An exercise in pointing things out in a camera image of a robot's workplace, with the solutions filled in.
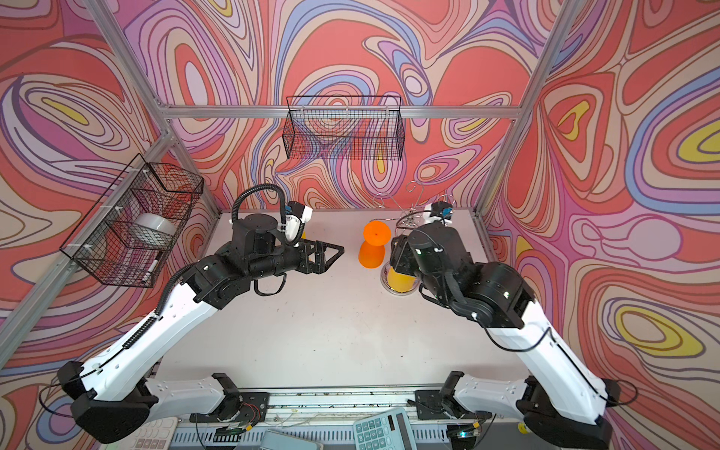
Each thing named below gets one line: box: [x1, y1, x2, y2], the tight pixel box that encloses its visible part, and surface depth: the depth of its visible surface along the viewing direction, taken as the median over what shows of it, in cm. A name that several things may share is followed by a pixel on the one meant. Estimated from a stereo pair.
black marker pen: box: [141, 255, 161, 284], surface depth 73 cm
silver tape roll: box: [132, 212, 178, 248], surface depth 74 cm
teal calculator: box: [353, 407, 419, 450], surface depth 70 cm
